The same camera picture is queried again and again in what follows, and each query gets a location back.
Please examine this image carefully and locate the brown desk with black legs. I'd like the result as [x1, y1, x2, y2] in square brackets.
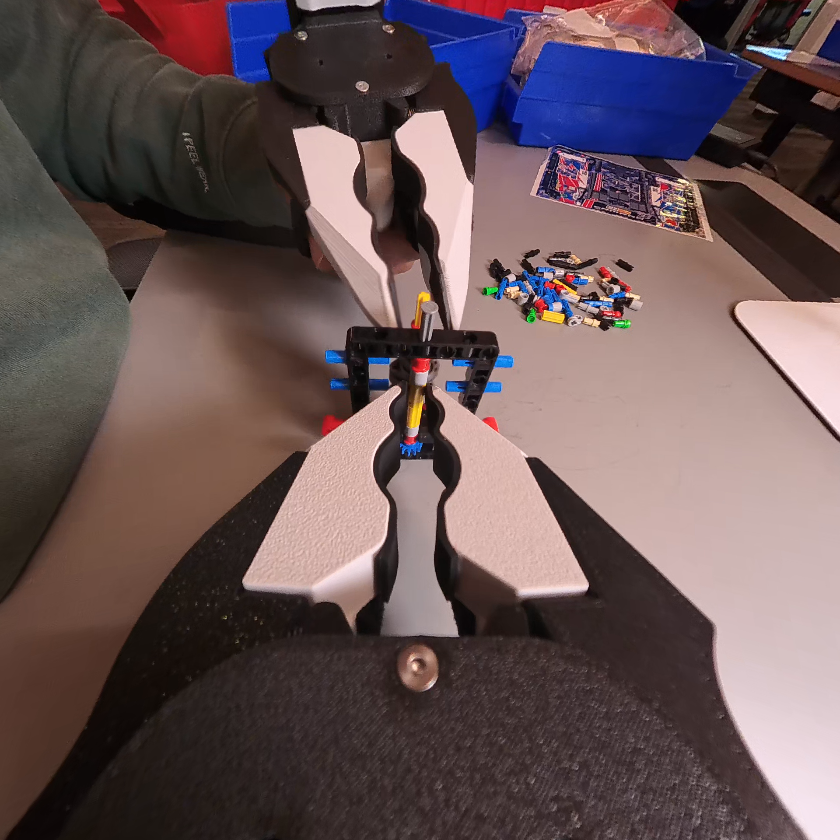
[742, 42, 840, 158]

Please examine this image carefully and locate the person's left hand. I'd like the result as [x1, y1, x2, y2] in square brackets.
[307, 222, 422, 275]

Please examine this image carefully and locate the blue plastic bin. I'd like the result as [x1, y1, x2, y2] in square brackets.
[226, 0, 526, 132]
[502, 39, 762, 161]

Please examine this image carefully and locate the black frame lego assembly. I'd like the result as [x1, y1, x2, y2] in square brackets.
[322, 292, 516, 460]

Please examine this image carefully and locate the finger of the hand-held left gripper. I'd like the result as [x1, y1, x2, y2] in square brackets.
[391, 109, 476, 330]
[292, 123, 400, 329]

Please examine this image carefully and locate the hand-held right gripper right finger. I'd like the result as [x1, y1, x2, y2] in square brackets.
[430, 386, 589, 603]

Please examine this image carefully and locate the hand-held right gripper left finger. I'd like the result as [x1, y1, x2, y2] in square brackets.
[241, 384, 404, 634]

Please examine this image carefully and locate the white book stand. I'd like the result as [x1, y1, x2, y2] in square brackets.
[734, 300, 840, 437]

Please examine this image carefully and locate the red plastic bin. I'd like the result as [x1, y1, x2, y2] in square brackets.
[98, 0, 237, 76]

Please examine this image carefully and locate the lego sticker sheet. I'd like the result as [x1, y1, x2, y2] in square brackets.
[530, 144, 714, 242]

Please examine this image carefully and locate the grey office chair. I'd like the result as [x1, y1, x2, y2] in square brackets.
[105, 233, 165, 304]

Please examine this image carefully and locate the black power adapter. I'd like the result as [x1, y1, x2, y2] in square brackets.
[697, 125, 759, 168]

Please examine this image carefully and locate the clear bag of parts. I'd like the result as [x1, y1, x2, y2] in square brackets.
[512, 0, 706, 76]

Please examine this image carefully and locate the pile of small lego pins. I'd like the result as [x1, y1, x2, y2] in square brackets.
[482, 248, 644, 330]

